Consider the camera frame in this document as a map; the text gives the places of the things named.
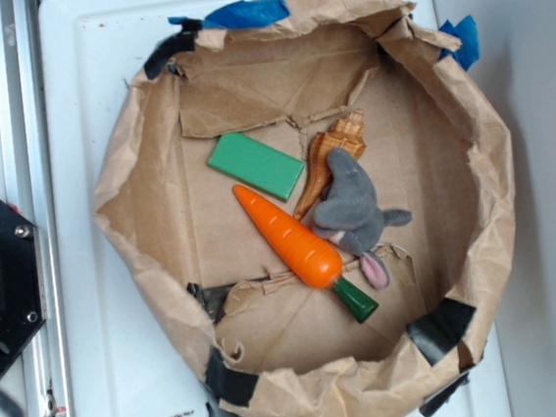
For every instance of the green wooden block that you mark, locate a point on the green wooden block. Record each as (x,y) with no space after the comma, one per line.
(256,163)

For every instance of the orange toy carrot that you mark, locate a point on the orange toy carrot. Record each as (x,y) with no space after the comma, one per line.
(314,261)

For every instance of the white plastic tray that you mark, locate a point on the white plastic tray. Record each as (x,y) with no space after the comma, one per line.
(121,363)

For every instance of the grey plush mouse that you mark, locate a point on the grey plush mouse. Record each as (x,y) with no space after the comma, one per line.
(349,215)

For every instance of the wooden toy seashell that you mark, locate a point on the wooden toy seashell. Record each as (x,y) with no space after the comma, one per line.
(347,133)

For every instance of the brown paper bag bin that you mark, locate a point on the brown paper bag bin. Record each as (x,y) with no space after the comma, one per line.
(435,147)

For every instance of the black tape lower left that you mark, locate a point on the black tape lower left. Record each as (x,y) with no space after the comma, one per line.
(224,383)

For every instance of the black tape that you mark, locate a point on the black tape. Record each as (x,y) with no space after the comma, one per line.
(441,329)
(224,383)
(183,41)

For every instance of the black tape upper left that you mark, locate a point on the black tape upper left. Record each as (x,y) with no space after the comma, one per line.
(183,41)

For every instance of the blue tape piece top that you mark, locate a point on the blue tape piece top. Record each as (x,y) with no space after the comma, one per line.
(240,14)

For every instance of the blue tape piece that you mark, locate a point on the blue tape piece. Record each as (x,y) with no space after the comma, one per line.
(467,32)
(240,14)

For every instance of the black tape lower right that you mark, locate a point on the black tape lower right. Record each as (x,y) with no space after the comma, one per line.
(441,329)

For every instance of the blue tape piece right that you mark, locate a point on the blue tape piece right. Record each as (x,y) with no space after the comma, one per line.
(467,32)

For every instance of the aluminium frame rail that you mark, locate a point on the aluminium frame rail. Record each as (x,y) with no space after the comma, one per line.
(28,184)

